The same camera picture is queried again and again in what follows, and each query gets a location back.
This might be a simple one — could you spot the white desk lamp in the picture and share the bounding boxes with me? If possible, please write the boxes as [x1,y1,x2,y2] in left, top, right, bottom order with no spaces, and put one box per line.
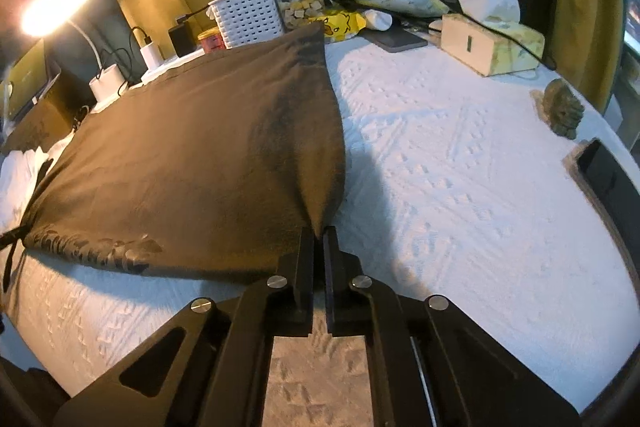
[20,0,131,105]

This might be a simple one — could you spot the black charger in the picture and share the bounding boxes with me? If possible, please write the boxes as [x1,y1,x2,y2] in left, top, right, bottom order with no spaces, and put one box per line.
[168,24,193,57]

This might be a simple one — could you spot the red tin can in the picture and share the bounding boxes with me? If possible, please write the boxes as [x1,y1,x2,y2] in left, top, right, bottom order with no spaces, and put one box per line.
[197,30,226,54]

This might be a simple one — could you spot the tissue box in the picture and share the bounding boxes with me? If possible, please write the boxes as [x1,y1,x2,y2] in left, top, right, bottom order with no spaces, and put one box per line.
[441,0,546,77]

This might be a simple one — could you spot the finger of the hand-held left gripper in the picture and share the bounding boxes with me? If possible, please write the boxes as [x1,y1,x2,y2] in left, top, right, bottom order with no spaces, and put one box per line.
[0,228,26,252]

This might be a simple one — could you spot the white charger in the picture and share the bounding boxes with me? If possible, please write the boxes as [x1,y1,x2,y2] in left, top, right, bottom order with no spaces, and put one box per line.
[140,42,163,68]

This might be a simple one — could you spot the yellow snack bag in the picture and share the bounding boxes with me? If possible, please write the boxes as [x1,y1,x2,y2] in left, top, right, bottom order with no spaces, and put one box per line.
[320,7,368,44]

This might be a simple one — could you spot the white power strip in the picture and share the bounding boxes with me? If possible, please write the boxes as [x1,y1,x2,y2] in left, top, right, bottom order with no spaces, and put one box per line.
[141,50,207,83]

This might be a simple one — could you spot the dark olive t-shirt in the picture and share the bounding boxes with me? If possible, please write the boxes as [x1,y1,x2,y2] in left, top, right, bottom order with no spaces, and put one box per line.
[22,21,348,285]

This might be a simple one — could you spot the white tube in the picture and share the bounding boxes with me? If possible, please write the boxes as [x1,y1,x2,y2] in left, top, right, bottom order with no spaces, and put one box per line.
[362,7,393,30]

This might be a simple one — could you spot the grey stone figurine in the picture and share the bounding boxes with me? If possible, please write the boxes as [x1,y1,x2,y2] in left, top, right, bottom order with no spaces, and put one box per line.
[530,78,586,140]

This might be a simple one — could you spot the white perforated basket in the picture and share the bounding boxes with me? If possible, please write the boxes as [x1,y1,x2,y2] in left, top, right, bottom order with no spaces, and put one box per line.
[207,0,286,49]

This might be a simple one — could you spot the long black cable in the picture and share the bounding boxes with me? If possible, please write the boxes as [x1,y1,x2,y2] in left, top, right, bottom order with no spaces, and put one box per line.
[415,14,558,73]

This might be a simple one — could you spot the black strap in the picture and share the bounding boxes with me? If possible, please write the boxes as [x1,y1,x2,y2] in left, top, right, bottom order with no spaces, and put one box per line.
[0,160,53,293]

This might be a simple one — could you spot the tablet with lit screen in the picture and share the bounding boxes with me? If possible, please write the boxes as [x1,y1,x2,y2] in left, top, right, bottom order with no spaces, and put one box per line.
[0,40,61,123]

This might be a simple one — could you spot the bright screen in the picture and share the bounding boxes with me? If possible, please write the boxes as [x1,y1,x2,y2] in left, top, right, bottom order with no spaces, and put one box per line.
[620,0,640,58]

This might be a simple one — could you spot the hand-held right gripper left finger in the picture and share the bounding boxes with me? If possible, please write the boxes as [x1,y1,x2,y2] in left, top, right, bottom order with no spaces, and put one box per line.
[52,227,317,427]

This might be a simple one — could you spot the white cloth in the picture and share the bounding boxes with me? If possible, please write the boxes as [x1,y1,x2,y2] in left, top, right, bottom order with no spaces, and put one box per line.
[0,146,71,233]

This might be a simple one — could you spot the dark smartphone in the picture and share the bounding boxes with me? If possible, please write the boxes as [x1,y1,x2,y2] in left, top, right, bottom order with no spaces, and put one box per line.
[360,27,429,54]

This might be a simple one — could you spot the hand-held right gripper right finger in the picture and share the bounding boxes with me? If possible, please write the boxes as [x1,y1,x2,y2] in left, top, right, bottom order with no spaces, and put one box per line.
[322,226,583,427]

